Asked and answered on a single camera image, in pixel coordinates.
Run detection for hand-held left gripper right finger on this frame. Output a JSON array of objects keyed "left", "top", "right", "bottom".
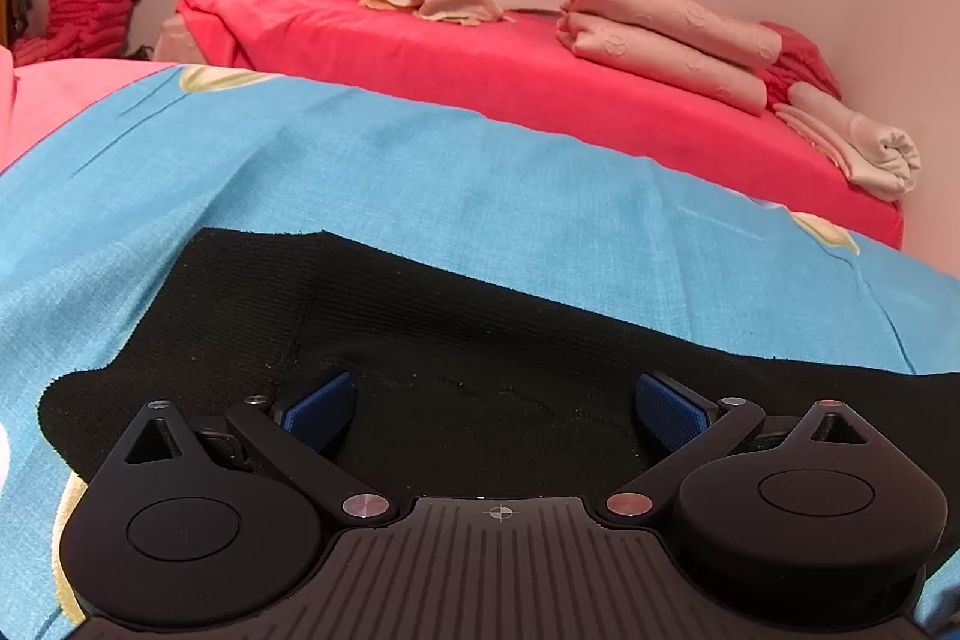
[{"left": 596, "top": 372, "right": 875, "bottom": 528}]

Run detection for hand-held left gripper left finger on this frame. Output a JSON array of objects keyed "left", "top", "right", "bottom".
[{"left": 120, "top": 372, "right": 400, "bottom": 528}]

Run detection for black pants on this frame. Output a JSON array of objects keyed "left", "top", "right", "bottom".
[{"left": 37, "top": 227, "right": 960, "bottom": 515}]

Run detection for blue floral blanket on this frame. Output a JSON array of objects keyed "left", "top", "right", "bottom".
[{"left": 0, "top": 62, "right": 960, "bottom": 640}]

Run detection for cream folded cloth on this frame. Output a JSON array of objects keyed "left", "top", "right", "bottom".
[{"left": 774, "top": 81, "right": 922, "bottom": 202}]

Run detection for pink embossed pillow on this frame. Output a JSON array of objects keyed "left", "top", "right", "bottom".
[{"left": 556, "top": 10, "right": 770, "bottom": 115}]

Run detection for red bed sheet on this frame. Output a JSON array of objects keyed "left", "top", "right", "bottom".
[{"left": 176, "top": 0, "right": 905, "bottom": 251}]

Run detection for red crumpled cloth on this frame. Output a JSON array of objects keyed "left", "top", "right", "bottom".
[{"left": 757, "top": 20, "right": 842, "bottom": 109}]

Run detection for pink folded blanket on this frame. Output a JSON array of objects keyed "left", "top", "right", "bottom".
[{"left": 561, "top": 0, "right": 783, "bottom": 70}]

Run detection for pink cloth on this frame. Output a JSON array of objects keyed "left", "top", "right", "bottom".
[{"left": 0, "top": 47, "right": 181, "bottom": 170}]

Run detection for stack of red clothes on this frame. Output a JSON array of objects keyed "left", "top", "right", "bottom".
[{"left": 11, "top": 0, "right": 136, "bottom": 64}]

